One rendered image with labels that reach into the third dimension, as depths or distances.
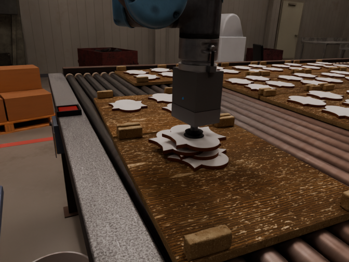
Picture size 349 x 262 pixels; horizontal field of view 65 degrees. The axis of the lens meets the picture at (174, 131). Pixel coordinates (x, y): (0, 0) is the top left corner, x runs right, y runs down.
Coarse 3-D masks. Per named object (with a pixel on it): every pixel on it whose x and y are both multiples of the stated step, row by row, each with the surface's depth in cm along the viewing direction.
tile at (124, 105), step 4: (120, 100) 97; (124, 100) 97; (128, 100) 97; (132, 100) 98; (112, 104) 92; (116, 104) 92; (120, 104) 92; (124, 104) 92; (128, 104) 92; (132, 104) 92; (136, 104) 93; (140, 104) 93; (112, 108) 88; (116, 108) 88; (120, 108) 88; (124, 108) 88; (128, 108) 88; (132, 108) 88; (136, 108) 88; (140, 108) 89; (128, 112) 87
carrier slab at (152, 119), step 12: (120, 96) 106; (132, 96) 107; (144, 96) 107; (108, 108) 91; (144, 108) 92; (156, 108) 92; (108, 120) 79; (120, 120) 80; (132, 120) 80; (144, 120) 80; (156, 120) 80; (168, 120) 81; (144, 132) 71; (156, 132) 72
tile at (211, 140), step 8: (176, 128) 62; (184, 128) 62; (200, 128) 62; (208, 128) 62; (168, 136) 58; (176, 136) 57; (184, 136) 57; (208, 136) 58; (216, 136) 58; (224, 136) 58; (176, 144) 54; (184, 144) 54; (192, 144) 54; (200, 144) 54; (208, 144) 54; (216, 144) 54
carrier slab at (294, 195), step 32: (224, 128) 75; (128, 160) 56; (160, 160) 56; (256, 160) 58; (288, 160) 58; (160, 192) 45; (192, 192) 46; (224, 192) 46; (256, 192) 46; (288, 192) 46; (320, 192) 47; (160, 224) 38; (192, 224) 38; (224, 224) 38; (256, 224) 39; (288, 224) 39; (320, 224) 40; (224, 256) 34
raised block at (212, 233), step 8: (200, 232) 33; (208, 232) 33; (216, 232) 33; (224, 232) 33; (184, 240) 32; (192, 240) 32; (200, 240) 32; (208, 240) 32; (216, 240) 33; (224, 240) 33; (184, 248) 33; (192, 248) 32; (200, 248) 32; (208, 248) 32; (216, 248) 33; (224, 248) 34; (192, 256) 32; (200, 256) 32
